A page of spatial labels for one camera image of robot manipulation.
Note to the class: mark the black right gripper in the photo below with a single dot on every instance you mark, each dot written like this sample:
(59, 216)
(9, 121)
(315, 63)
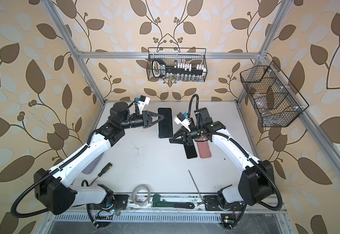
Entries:
(175, 140)

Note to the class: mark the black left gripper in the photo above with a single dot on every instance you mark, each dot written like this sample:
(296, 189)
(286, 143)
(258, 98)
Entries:
(145, 120)

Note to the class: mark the black phone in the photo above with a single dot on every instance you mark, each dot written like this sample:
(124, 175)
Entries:
(165, 127)
(190, 123)

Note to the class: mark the pink phone case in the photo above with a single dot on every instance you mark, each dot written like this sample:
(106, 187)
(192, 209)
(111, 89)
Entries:
(203, 147)

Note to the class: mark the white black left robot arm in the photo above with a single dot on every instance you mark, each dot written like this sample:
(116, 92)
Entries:
(54, 187)

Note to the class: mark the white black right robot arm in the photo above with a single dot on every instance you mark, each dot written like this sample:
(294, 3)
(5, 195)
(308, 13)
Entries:
(256, 185)

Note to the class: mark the black socket set holder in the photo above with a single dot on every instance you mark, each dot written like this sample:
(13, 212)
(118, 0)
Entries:
(176, 70)

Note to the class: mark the green black pipe wrench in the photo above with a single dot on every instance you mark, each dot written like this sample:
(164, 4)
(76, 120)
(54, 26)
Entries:
(157, 202)

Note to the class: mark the thin metal rod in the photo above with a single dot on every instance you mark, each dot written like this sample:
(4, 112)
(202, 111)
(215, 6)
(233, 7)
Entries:
(200, 196)

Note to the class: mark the clear tape roll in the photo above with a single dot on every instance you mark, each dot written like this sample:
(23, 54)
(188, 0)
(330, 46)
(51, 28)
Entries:
(141, 196)

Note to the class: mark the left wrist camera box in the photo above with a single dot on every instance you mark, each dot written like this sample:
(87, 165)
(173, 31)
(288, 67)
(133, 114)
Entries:
(142, 101)

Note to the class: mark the black wire basket back wall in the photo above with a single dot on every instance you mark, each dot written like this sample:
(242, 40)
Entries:
(191, 55)

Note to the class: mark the black wire basket wall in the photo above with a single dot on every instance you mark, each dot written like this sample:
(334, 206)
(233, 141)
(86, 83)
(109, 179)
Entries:
(191, 55)
(275, 99)

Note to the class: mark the black wire basket right wall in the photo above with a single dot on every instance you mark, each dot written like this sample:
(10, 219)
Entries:
(275, 99)

